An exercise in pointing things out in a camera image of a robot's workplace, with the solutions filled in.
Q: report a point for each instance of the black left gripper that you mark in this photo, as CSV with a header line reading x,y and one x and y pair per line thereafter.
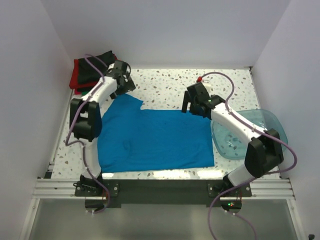
x,y
127,85

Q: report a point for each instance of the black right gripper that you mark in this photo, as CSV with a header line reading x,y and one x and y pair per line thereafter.
x,y
186,102

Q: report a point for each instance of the blue t shirt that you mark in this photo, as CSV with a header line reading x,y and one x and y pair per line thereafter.
x,y
133,139

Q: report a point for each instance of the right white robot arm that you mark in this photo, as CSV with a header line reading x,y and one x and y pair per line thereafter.
x,y
263,150

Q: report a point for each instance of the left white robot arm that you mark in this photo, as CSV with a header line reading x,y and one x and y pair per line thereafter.
x,y
85,124

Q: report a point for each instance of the folded black t shirt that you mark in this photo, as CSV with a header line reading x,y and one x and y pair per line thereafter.
x,y
102,62

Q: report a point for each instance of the folded red t shirt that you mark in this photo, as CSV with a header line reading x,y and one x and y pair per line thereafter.
x,y
73,80

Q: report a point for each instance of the translucent blue plastic bin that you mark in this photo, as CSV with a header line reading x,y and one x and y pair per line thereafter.
x,y
230,147

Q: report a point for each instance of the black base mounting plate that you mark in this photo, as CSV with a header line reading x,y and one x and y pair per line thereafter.
x,y
156,192

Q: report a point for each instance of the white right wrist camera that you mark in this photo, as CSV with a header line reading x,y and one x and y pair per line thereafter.
x,y
205,83

